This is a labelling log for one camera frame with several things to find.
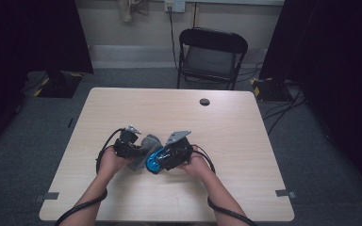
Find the blue toy car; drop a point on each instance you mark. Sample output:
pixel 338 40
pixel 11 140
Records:
pixel 153 161

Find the person's right hand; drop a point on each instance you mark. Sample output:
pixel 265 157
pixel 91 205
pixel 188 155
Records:
pixel 199 169

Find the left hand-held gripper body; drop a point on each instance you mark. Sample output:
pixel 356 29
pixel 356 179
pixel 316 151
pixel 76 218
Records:
pixel 125 146

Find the grey tape strip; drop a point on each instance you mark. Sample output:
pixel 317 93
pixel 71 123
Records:
pixel 47 196
pixel 285 193

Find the beige hanging cloth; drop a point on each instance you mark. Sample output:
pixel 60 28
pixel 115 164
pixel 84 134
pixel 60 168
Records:
pixel 132 8

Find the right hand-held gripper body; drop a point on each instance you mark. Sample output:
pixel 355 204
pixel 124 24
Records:
pixel 180 153

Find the black stand base yellow tape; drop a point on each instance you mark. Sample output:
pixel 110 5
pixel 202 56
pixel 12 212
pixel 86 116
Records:
pixel 59 86
pixel 268 89

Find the grey cloth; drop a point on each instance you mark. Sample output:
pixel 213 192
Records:
pixel 149 144

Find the white wall socket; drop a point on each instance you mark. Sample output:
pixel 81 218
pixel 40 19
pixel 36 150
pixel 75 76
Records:
pixel 175 5

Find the black curtain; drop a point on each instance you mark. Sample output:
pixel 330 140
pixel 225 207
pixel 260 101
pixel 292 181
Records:
pixel 28 37
pixel 336 62

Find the black folding chair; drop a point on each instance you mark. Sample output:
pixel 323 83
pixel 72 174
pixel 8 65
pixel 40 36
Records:
pixel 212 61

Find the person's left hand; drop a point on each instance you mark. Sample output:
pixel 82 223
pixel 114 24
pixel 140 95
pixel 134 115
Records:
pixel 111 163

